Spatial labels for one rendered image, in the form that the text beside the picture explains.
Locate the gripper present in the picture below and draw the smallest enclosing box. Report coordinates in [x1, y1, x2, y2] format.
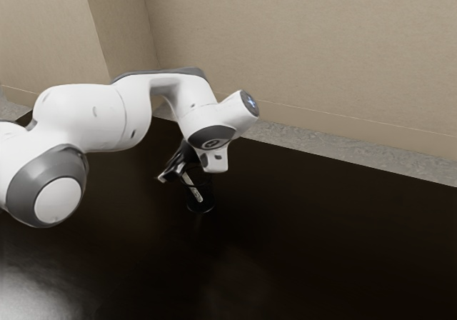
[157, 139, 204, 204]

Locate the black mesh pen holder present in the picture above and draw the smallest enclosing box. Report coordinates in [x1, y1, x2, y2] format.
[184, 165, 216, 214]

